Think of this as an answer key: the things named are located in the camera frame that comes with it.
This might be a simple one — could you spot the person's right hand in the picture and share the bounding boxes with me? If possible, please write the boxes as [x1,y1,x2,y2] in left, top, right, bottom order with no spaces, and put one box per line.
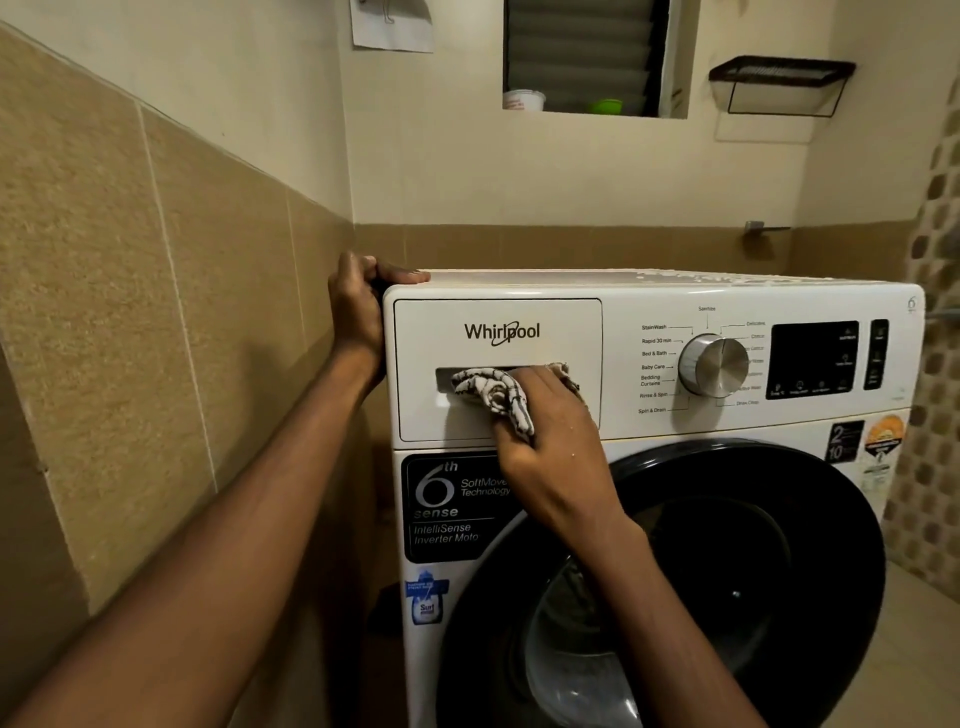
[491,365,648,541]

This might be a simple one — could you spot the person's left hand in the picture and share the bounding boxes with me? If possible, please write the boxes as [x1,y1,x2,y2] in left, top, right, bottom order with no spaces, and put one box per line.
[327,251,432,392]

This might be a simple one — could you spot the white patterned cleaning cloth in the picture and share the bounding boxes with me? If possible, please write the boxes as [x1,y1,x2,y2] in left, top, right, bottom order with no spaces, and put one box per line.
[450,362,583,445]

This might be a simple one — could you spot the white front-load washing machine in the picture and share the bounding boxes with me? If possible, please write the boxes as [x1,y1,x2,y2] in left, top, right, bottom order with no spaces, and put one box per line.
[382,268,927,728]

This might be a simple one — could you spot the person's left forearm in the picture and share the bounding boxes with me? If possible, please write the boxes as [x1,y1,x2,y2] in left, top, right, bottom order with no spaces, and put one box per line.
[0,348,391,728]

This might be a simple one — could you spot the person's right forearm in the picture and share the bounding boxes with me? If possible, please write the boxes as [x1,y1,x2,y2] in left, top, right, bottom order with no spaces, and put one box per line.
[561,517,770,728]

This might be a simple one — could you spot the large black feature sticker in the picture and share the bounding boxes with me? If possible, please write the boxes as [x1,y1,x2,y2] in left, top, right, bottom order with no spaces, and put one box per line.
[402,452,520,564]

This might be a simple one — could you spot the white detergent drawer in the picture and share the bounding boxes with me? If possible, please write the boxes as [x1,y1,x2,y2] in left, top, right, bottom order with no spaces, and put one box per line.
[393,297,604,444]

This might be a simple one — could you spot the blue detergent sticker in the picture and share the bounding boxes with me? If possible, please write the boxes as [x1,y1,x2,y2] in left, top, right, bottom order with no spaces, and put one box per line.
[405,575,452,628]

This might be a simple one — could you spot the silver control dial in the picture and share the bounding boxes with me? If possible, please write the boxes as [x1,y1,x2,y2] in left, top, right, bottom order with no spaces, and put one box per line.
[677,333,751,399]

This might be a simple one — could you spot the white paper sheet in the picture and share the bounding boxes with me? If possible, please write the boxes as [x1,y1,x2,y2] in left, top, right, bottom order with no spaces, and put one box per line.
[348,0,437,54]

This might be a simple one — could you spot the black round washer door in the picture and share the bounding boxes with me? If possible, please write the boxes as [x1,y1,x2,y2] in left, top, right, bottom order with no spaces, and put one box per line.
[435,438,888,728]

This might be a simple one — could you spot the louvred glass window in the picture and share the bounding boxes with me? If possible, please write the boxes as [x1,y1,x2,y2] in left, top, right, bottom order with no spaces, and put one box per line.
[503,0,692,120]

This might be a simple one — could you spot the black display panel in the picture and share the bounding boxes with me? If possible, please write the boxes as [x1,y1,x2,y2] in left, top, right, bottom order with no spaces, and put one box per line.
[768,321,861,399]

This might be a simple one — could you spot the small black warranty sticker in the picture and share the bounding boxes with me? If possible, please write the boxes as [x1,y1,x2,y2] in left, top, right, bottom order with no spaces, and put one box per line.
[825,421,866,465]

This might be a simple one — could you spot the orange round sticker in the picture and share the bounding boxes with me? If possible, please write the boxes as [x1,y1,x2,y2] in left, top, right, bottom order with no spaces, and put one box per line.
[861,415,906,483]

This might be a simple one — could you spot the black button strip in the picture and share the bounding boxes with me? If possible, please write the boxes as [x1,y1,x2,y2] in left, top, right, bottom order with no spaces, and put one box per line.
[862,318,891,392]

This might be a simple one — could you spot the black wire wall shelf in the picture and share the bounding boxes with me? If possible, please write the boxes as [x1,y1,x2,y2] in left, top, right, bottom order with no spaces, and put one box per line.
[708,54,858,120]

